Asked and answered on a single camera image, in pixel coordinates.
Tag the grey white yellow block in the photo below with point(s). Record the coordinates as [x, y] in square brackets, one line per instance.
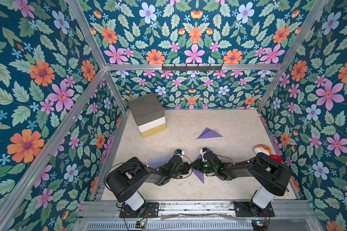
[148, 114]

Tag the purple square paper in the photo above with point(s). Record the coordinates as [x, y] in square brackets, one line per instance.
[208, 134]
[198, 174]

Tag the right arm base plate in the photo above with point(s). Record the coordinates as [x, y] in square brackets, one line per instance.
[248, 209]

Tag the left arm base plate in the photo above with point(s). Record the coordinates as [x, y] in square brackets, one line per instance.
[147, 210]

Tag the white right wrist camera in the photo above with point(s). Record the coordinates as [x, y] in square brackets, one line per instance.
[204, 150]

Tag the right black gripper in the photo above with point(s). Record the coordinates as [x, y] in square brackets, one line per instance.
[199, 165]

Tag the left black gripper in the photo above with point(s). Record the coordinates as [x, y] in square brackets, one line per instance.
[184, 166]

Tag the orange white plush toy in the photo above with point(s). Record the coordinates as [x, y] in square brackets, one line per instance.
[261, 148]

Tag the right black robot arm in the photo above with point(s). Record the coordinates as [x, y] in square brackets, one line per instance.
[272, 175]

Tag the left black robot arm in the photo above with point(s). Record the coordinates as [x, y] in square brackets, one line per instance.
[126, 178]

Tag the left pale purple paper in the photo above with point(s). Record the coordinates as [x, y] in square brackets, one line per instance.
[158, 162]

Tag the black hook rail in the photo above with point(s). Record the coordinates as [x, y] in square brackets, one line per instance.
[191, 67]

